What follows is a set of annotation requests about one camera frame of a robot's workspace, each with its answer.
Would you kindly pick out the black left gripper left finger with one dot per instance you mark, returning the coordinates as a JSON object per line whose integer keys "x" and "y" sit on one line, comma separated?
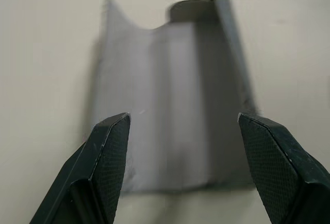
{"x": 103, "y": 167}

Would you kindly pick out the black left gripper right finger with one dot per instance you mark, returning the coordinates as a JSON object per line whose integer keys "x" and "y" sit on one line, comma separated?
{"x": 278, "y": 172}

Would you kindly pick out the grey folded fabric piece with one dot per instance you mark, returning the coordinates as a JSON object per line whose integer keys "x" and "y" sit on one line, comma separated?
{"x": 167, "y": 92}

